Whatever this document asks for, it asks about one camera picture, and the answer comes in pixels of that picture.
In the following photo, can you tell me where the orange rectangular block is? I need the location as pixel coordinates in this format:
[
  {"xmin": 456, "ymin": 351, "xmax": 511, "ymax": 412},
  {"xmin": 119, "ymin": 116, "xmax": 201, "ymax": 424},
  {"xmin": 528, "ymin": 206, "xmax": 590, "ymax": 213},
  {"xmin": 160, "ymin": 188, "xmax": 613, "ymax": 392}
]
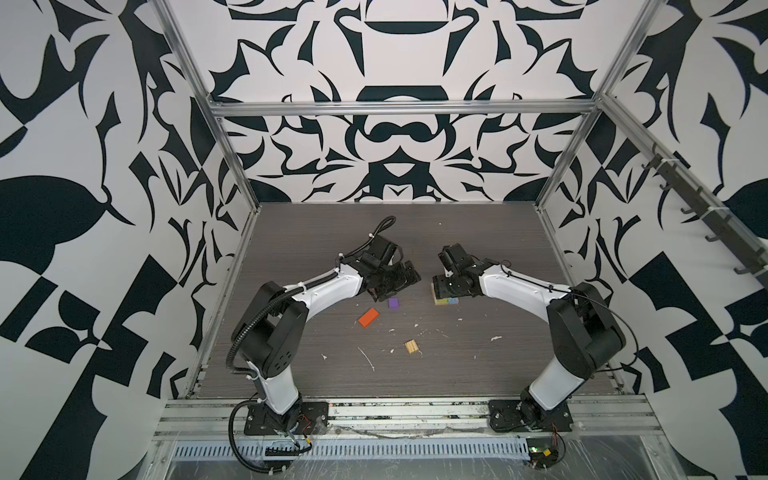
[{"xmin": 357, "ymin": 308, "xmax": 380, "ymax": 328}]

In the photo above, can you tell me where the small natural wood block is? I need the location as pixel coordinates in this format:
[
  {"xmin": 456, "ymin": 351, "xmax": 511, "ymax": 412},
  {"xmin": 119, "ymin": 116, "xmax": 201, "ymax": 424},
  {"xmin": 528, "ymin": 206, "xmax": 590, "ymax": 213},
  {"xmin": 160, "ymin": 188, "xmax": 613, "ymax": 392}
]
[{"xmin": 405, "ymin": 340, "xmax": 419, "ymax": 354}]

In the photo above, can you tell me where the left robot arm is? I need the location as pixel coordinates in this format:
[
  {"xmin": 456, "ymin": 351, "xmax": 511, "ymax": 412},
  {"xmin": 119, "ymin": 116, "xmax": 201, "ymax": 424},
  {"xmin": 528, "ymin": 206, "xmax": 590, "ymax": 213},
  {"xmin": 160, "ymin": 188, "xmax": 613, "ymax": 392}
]
[{"xmin": 225, "ymin": 235, "xmax": 421, "ymax": 417}]

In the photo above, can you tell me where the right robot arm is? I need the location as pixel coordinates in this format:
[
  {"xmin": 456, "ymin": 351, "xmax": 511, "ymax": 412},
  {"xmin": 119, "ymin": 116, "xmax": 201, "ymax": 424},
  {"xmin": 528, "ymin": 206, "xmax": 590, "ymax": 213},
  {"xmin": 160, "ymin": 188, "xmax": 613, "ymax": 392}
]
[{"xmin": 432, "ymin": 244, "xmax": 627, "ymax": 432}]

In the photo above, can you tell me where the green circuit board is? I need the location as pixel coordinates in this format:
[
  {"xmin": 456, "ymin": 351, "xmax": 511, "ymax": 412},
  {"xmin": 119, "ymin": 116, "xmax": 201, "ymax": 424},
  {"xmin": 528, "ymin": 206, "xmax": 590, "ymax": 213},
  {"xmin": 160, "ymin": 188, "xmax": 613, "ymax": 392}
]
[{"xmin": 526, "ymin": 437, "xmax": 565, "ymax": 471}]

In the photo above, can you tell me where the left arm black hose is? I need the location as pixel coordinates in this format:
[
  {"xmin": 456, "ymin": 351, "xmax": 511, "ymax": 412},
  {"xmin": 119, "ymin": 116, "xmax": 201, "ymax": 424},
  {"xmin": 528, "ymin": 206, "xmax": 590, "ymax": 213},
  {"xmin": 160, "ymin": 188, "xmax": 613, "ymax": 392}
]
[{"xmin": 225, "ymin": 215, "xmax": 397, "ymax": 475}]

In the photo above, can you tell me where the white slotted cable duct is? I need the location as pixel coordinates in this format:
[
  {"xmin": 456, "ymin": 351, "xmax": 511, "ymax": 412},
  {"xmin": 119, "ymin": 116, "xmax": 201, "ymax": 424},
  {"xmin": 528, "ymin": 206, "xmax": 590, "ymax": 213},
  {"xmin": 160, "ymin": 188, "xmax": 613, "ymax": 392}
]
[{"xmin": 172, "ymin": 438, "xmax": 530, "ymax": 462}]

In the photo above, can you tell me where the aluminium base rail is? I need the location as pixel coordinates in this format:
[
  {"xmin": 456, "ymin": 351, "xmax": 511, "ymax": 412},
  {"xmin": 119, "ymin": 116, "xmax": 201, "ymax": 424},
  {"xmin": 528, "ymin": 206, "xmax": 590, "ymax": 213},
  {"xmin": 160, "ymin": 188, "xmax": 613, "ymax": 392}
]
[{"xmin": 153, "ymin": 395, "xmax": 663, "ymax": 440}]

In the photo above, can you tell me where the black wall hook rack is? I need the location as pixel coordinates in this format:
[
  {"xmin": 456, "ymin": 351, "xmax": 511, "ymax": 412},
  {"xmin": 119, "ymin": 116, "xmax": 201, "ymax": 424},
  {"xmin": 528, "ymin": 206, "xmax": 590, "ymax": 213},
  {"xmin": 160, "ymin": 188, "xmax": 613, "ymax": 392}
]
[{"xmin": 643, "ymin": 142, "xmax": 767, "ymax": 290}]

